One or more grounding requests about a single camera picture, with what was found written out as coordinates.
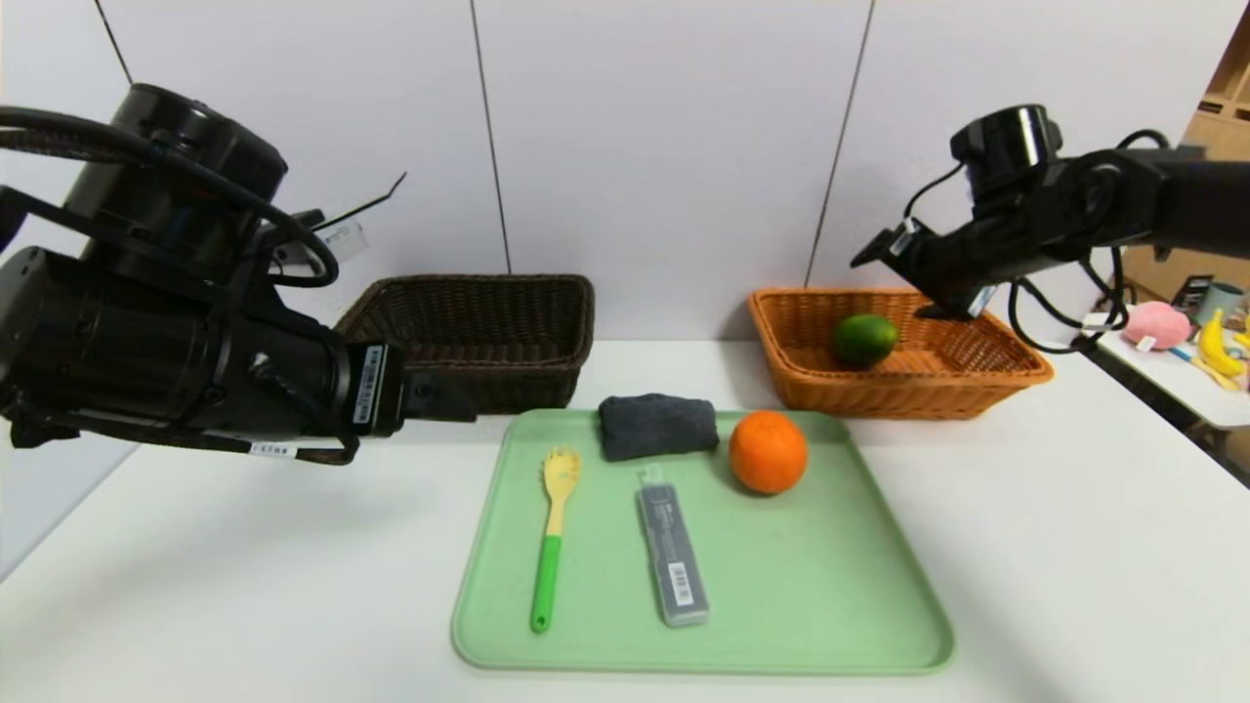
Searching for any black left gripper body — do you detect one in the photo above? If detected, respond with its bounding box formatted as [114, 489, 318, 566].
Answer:
[249, 325, 407, 438]

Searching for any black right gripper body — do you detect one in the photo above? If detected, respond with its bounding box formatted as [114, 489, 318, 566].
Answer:
[882, 207, 1049, 318]

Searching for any green citrus fruit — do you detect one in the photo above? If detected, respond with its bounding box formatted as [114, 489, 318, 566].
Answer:
[833, 313, 899, 369]

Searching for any yellow green spaghetti spoon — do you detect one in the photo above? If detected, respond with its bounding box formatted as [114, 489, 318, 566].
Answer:
[530, 446, 582, 633]

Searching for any dark grey towel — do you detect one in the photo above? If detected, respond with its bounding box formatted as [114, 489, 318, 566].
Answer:
[598, 393, 720, 463]

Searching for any orange fruit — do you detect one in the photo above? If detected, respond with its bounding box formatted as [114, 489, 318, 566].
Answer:
[729, 410, 810, 495]

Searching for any grey case with barcode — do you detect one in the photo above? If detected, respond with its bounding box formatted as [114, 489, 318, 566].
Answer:
[637, 467, 711, 627]

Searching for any dark brown wicker basket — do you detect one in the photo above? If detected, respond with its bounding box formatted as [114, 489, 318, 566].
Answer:
[332, 274, 596, 416]

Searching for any orange wicker basket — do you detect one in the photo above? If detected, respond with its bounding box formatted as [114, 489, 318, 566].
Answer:
[748, 287, 1055, 422]

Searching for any pink plush toy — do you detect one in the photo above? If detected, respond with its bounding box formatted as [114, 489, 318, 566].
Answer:
[1121, 301, 1193, 352]

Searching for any white side table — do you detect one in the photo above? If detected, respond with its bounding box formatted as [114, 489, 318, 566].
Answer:
[1079, 322, 1250, 431]

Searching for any yellow toy banana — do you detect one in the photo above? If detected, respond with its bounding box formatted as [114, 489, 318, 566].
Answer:
[1196, 309, 1246, 379]

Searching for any teal cup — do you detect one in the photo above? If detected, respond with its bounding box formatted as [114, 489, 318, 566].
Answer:
[1193, 283, 1245, 328]

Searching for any light wooden cabinet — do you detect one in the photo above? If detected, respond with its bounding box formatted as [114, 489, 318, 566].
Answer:
[1123, 5, 1250, 299]

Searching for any light green plastic tray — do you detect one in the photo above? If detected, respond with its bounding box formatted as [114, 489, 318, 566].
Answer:
[451, 408, 955, 675]

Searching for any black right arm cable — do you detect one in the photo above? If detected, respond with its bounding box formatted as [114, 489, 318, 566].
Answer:
[1006, 244, 1124, 354]

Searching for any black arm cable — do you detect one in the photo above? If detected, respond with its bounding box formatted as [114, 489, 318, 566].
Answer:
[1006, 244, 1124, 354]
[0, 105, 339, 289]

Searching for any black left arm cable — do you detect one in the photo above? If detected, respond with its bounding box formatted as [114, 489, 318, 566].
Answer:
[0, 105, 339, 289]

